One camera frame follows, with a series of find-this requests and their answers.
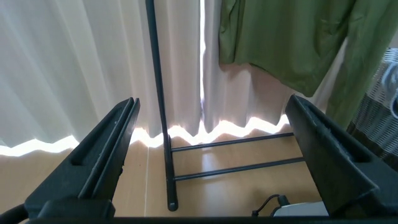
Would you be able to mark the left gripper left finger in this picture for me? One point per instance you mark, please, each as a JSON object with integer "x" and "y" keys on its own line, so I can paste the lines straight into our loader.
{"x": 77, "y": 180}

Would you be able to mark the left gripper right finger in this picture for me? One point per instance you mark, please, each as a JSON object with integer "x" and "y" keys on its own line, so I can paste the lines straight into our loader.
{"x": 342, "y": 168}

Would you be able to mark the green printed shirt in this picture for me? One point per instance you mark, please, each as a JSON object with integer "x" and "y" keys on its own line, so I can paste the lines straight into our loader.
{"x": 280, "y": 37}

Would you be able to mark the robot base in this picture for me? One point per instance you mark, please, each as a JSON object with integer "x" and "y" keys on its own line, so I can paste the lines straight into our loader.
{"x": 304, "y": 210}

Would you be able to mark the white laundry basket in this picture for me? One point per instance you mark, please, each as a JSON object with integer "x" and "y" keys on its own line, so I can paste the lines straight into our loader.
{"x": 373, "y": 118}

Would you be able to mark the black clothes rack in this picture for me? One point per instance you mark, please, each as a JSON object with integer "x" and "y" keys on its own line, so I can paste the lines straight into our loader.
{"x": 158, "y": 77}

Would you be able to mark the beige curtain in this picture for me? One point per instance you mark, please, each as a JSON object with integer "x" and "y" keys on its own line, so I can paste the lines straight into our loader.
{"x": 77, "y": 62}

